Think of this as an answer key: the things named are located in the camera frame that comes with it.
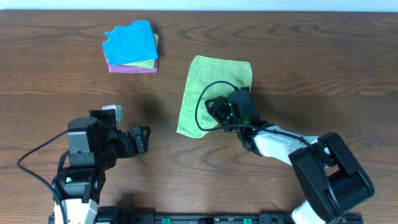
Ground light green cloth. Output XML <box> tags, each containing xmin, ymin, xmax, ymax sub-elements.
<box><xmin>177</xmin><ymin>55</ymin><xmax>253</xmax><ymax>138</ymax></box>

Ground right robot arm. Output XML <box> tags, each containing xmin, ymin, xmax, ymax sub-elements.
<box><xmin>205</xmin><ymin>91</ymin><xmax>375</xmax><ymax>223</ymax></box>

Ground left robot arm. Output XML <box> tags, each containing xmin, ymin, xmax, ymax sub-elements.
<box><xmin>52</xmin><ymin>116</ymin><xmax>150</xmax><ymax>223</ymax></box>

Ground green folded cloth in stack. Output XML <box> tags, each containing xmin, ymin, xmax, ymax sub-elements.
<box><xmin>123</xmin><ymin>33</ymin><xmax>160</xmax><ymax>70</ymax></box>

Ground purple folded cloth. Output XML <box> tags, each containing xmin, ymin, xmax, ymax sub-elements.
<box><xmin>104</xmin><ymin>52</ymin><xmax>158</xmax><ymax>73</ymax></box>

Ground blue folded cloth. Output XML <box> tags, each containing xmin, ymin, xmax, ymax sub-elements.
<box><xmin>102</xmin><ymin>20</ymin><xmax>158</xmax><ymax>65</ymax></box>

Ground right black cable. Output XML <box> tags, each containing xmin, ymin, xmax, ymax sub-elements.
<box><xmin>194</xmin><ymin>80</ymin><xmax>343</xmax><ymax>218</ymax></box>

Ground black cable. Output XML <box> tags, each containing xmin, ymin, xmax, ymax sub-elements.
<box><xmin>16</xmin><ymin>129</ymin><xmax>71</xmax><ymax>224</ymax></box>
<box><xmin>194</xmin><ymin>80</ymin><xmax>343</xmax><ymax>218</ymax></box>

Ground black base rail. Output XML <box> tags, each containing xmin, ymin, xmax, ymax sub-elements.
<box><xmin>48</xmin><ymin>212</ymin><xmax>363</xmax><ymax>224</ymax></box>

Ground left black cable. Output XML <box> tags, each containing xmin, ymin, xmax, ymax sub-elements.
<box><xmin>16</xmin><ymin>129</ymin><xmax>71</xmax><ymax>224</ymax></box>

